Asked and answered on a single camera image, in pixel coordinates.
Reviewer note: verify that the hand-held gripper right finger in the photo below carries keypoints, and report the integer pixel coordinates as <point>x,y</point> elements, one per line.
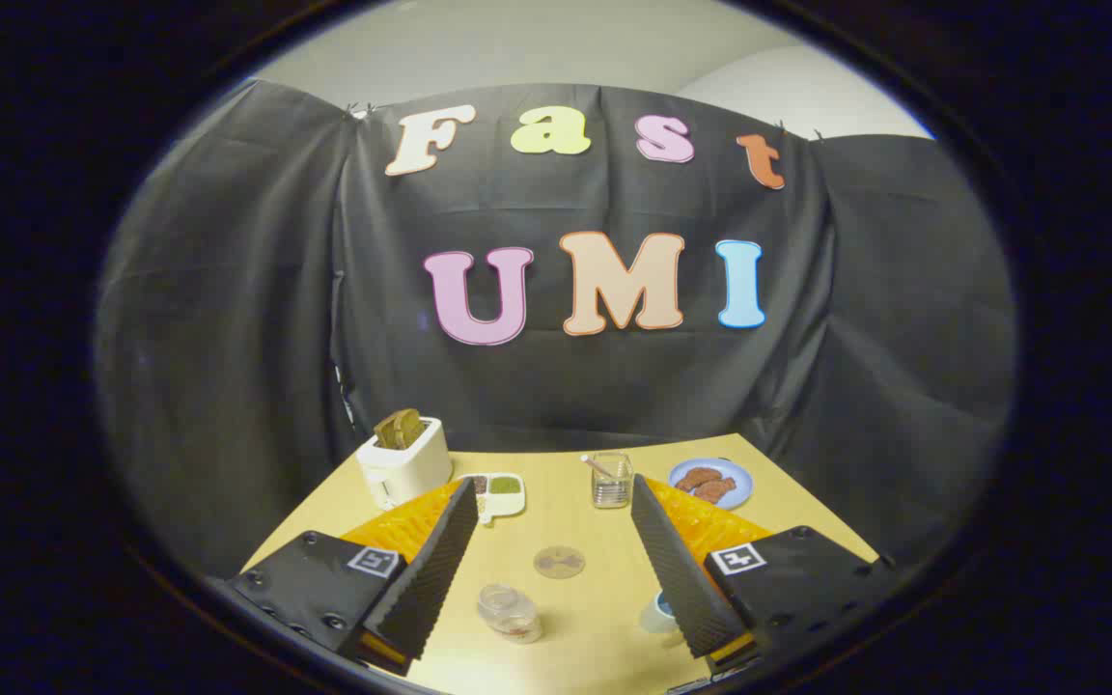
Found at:
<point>681,569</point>

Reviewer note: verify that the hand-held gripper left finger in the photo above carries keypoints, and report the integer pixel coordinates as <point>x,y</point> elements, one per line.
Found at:
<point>435,569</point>

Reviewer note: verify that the white cup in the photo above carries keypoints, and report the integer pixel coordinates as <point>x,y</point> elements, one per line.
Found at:
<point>656,616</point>

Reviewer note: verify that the clear plastic juice bottle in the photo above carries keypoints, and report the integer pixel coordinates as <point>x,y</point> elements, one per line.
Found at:
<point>510,612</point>

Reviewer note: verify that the round brown coaster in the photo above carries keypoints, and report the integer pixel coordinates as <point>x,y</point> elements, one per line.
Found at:
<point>559,562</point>

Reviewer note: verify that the brown pastry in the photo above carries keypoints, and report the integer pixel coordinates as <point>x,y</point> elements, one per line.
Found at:
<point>699,477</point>
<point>716,490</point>

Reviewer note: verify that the white divided condiment tray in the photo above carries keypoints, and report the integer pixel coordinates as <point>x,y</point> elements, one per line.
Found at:
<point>500,490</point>

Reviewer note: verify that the white toaster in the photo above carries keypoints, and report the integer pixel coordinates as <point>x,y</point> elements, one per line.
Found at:
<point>407,467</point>

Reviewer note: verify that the blue plate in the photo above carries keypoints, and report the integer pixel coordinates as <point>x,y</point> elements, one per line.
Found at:
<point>732,471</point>

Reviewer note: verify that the clear glass with spoon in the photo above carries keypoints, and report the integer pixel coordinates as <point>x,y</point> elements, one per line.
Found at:
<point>611,483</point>

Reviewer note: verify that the wooden table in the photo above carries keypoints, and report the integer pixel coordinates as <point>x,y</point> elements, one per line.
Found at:
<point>575,521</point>

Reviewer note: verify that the brown toast slice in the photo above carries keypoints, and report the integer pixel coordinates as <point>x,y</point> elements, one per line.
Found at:
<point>400,428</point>

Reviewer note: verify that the black backdrop cloth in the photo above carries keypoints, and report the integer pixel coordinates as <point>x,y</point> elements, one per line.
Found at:
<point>614,367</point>

